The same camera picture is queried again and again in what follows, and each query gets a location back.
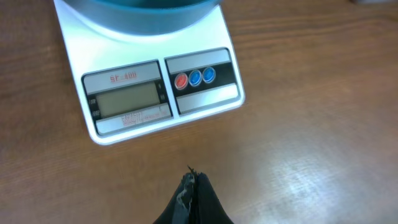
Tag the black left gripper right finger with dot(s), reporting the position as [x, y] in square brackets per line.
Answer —
[209, 209]

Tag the teal plastic bowl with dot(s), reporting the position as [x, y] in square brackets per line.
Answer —
[143, 17]

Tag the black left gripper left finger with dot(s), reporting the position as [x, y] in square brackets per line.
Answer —
[179, 209]

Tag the white digital kitchen scale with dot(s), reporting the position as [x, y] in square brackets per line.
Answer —
[131, 85]

